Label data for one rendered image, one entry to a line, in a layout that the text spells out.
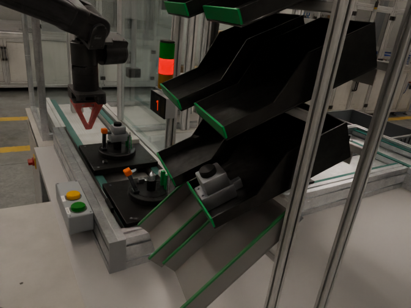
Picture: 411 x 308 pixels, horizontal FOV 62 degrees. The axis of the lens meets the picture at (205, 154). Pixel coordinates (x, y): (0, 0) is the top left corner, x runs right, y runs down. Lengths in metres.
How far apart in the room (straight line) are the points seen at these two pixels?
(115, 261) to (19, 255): 0.27
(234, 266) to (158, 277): 0.35
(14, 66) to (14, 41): 0.38
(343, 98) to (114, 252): 5.59
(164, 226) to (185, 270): 0.14
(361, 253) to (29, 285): 0.96
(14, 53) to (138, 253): 5.35
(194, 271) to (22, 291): 0.44
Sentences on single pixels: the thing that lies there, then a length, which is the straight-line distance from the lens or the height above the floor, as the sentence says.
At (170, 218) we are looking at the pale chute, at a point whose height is 1.04.
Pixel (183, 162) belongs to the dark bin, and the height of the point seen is 1.21.
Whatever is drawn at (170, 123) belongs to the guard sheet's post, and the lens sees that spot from 1.22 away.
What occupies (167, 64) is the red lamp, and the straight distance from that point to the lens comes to 1.15.
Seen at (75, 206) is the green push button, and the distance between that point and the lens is 1.05.
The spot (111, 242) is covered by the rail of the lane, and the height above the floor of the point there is 0.96.
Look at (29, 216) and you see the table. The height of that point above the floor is 0.86.
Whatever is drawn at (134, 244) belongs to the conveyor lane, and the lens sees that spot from 0.96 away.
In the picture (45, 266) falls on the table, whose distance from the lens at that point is 1.04.
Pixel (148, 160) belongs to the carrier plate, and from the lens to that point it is 1.32.
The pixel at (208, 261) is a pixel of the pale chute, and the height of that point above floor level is 1.05.
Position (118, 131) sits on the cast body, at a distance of 1.32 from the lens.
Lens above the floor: 1.53
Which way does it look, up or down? 23 degrees down
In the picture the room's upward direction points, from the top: 6 degrees clockwise
